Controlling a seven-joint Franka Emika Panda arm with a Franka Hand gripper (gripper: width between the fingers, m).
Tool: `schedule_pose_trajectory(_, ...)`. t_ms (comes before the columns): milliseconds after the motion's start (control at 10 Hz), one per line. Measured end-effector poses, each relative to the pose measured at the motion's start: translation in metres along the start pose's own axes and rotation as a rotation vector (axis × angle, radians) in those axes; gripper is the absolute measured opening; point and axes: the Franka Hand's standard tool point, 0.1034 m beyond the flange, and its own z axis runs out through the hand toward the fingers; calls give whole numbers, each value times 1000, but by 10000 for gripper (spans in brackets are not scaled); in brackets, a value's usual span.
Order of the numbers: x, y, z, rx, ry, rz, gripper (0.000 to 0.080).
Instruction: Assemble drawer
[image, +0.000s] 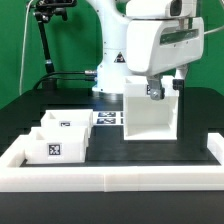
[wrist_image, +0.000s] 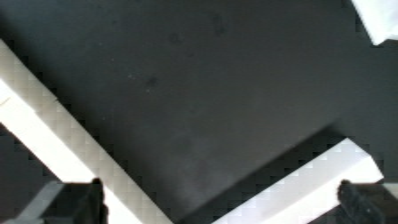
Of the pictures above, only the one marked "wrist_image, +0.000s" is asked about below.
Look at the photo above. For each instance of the white U-shaped border frame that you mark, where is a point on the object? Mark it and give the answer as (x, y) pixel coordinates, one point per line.
(291, 203)

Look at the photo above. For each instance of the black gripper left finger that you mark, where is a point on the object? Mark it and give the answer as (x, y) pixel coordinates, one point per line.
(67, 204)

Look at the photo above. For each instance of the white drawer cabinet box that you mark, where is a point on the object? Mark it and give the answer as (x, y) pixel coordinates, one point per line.
(379, 16)

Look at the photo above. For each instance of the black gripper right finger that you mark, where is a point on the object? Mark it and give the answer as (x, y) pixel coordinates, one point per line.
(369, 204)

